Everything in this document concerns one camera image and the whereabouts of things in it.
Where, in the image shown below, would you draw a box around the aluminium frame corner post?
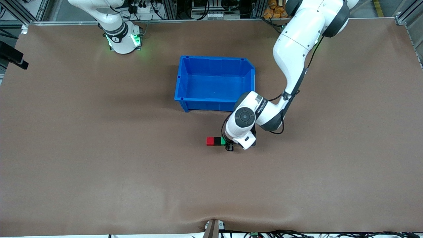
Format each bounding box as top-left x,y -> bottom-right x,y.
395,11 -> 423,69

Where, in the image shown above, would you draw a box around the orange packets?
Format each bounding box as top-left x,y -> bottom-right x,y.
263,0 -> 288,19

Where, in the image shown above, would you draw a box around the white power strip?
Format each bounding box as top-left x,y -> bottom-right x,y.
192,11 -> 229,20

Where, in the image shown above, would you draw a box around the aluminium frame rail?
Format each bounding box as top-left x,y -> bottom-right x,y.
0,19 -> 397,27

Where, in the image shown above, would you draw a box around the brown camera stand post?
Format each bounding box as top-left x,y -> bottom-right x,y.
203,219 -> 220,238

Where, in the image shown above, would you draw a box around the blue plastic bin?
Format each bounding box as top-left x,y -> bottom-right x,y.
174,55 -> 256,113

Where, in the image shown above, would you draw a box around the black bracket on frame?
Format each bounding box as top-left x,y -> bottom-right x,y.
0,41 -> 29,70

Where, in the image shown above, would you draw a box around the brown table mat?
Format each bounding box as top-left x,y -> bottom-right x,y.
0,18 -> 423,237

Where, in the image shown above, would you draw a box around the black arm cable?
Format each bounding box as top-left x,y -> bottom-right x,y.
268,35 -> 325,135

